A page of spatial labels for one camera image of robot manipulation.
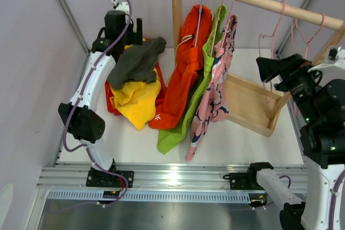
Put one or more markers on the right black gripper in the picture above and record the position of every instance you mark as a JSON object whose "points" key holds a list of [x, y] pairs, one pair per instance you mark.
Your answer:
{"points": [[289, 68]]}

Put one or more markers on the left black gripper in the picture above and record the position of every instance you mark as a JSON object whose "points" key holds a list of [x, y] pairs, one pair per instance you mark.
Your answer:
{"points": [[135, 37]]}

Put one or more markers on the dark olive shorts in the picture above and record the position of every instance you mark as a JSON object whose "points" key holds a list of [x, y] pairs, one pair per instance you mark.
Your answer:
{"points": [[137, 63]]}

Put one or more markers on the orange shorts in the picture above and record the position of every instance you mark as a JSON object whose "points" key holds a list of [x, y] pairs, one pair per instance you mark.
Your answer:
{"points": [[189, 61]]}

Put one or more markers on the yellow shorts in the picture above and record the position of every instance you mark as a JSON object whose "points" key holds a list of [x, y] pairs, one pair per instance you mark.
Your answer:
{"points": [[136, 101]]}

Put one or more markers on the pink patterned shorts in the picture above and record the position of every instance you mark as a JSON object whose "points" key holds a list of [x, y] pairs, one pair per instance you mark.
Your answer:
{"points": [[213, 106]]}

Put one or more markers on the blue wire hanger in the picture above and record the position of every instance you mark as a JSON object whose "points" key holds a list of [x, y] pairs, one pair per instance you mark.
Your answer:
{"points": [[198, 24]]}

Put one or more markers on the lime green shorts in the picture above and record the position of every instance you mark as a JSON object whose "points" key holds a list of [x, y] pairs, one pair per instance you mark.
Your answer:
{"points": [[168, 139]]}

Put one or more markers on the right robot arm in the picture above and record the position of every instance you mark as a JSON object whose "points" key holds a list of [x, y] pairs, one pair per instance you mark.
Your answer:
{"points": [[322, 138]]}

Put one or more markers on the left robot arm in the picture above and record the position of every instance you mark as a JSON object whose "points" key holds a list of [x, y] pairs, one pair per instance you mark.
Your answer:
{"points": [[83, 127]]}

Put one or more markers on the wooden clothes rack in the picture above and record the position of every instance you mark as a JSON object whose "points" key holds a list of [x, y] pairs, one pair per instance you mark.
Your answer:
{"points": [[251, 105]]}

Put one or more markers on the red plastic tray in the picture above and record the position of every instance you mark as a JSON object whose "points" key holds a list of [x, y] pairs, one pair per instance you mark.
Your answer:
{"points": [[159, 99]]}

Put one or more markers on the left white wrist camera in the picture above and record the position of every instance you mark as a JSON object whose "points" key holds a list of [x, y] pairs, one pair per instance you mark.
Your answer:
{"points": [[121, 6]]}

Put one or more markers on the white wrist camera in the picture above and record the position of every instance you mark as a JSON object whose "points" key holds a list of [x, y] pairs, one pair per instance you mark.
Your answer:
{"points": [[121, 6], [333, 63]]}

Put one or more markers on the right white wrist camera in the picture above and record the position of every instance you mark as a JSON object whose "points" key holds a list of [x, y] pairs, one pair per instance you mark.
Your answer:
{"points": [[333, 63]]}

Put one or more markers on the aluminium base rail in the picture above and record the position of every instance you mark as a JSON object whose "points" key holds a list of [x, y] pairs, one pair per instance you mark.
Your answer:
{"points": [[170, 177]]}

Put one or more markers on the slotted cable duct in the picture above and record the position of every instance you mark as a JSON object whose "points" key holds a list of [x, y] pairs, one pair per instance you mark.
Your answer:
{"points": [[155, 196]]}

